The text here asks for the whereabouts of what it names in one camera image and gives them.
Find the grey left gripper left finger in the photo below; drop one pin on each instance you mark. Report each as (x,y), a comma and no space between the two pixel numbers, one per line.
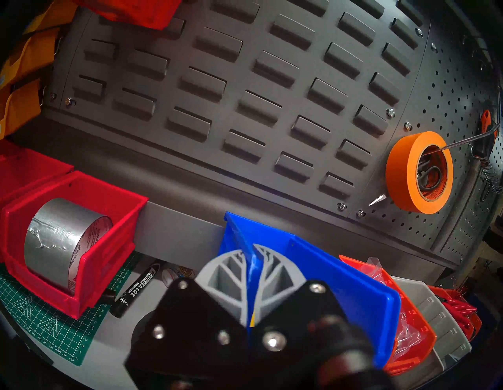
(196,322)

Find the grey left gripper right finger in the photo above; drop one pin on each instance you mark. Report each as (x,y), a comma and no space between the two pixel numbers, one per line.
(290,310)

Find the blue bin with hand tools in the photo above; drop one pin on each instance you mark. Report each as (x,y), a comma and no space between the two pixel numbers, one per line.
(334,275)

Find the small red parts bin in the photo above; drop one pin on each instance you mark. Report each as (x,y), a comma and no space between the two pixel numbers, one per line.
(424,326)

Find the red bin with red tool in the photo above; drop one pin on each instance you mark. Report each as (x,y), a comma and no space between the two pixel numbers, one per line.
(471,318)

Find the black Marks-A-Lot marker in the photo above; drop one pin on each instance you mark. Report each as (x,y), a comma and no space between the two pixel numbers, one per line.
(135,291)

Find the clear plastic parts bag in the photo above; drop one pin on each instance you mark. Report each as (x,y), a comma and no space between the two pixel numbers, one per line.
(404,330)

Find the red plastic storage bin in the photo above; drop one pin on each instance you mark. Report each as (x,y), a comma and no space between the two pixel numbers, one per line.
(27,169)
(118,220)

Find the green cutting mat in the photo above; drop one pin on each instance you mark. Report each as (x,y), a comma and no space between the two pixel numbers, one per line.
(47,326)

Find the large white plastic bin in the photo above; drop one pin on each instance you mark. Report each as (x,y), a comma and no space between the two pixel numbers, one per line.
(444,318)

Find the orange tape roll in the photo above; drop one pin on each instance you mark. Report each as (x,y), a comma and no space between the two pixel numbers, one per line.
(401,173)

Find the metal peg hook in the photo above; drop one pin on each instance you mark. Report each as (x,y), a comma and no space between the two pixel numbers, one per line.
(463,141)

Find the grey pegboard with screwdrivers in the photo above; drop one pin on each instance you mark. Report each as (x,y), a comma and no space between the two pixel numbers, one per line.
(452,98)

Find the yellow bin labelled M4-0.7X6 HEX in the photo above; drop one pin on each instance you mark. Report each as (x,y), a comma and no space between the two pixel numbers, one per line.
(19,106)

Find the yellow bin labelled M3-6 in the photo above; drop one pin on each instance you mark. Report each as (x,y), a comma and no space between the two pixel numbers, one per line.
(27,59)

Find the red louvre-hung bin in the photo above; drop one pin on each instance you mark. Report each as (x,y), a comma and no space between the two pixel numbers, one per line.
(133,11)

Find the silver duct tape roll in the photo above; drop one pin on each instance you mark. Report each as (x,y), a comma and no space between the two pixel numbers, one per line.
(59,236)

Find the grey louvred wall panel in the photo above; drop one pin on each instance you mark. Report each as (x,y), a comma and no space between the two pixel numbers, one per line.
(255,98)

